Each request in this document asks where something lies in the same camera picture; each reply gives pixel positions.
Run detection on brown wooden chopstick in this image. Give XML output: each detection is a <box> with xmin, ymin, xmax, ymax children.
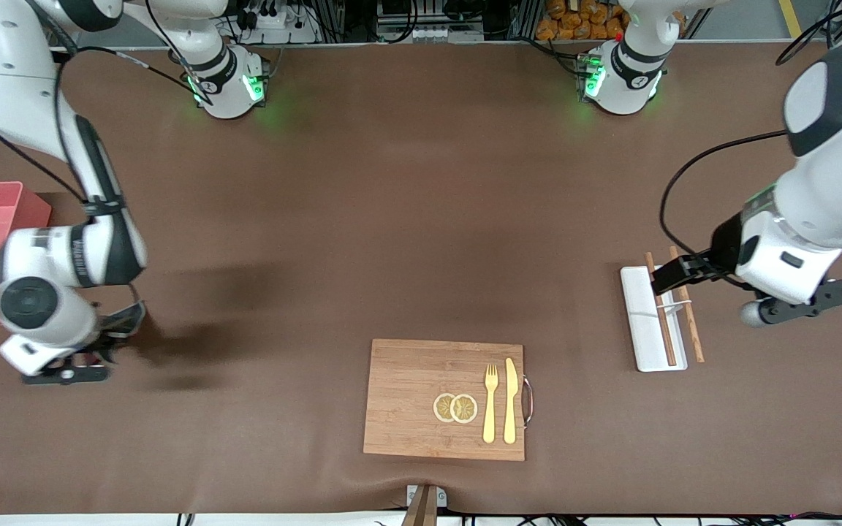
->
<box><xmin>669</xmin><ymin>246</ymin><xmax>705</xmax><ymax>364</ymax></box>
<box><xmin>645</xmin><ymin>252</ymin><xmax>678</xmax><ymax>367</ymax></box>

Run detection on white rectangular chopstick tray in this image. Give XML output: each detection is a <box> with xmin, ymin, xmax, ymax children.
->
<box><xmin>620</xmin><ymin>265</ymin><xmax>689</xmax><ymax>373</ymax></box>

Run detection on brown leatherette table mat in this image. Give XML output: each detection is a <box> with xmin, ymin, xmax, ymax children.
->
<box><xmin>0</xmin><ymin>40</ymin><xmax>842</xmax><ymax>516</ymax></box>

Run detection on yellow knife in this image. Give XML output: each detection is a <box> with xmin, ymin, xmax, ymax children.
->
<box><xmin>503</xmin><ymin>357</ymin><xmax>519</xmax><ymax>445</ymax></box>

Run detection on yellow fork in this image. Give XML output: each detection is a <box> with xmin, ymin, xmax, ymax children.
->
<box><xmin>482</xmin><ymin>364</ymin><xmax>499</xmax><ymax>444</ymax></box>

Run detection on orange bagged goods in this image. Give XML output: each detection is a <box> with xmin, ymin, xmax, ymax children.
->
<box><xmin>536</xmin><ymin>0</ymin><xmax>630</xmax><ymax>41</ymax></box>

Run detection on bamboo cutting board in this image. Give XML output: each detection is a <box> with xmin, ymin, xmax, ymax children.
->
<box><xmin>363</xmin><ymin>338</ymin><xmax>526</xmax><ymax>462</ymax></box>

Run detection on white power strip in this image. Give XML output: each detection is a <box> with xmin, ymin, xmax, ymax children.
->
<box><xmin>242</xmin><ymin>7</ymin><xmax>319</xmax><ymax>45</ymax></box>

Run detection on brown clamp with metal bracket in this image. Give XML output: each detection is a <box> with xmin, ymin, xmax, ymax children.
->
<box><xmin>401</xmin><ymin>484</ymin><xmax>448</xmax><ymax>526</ymax></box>

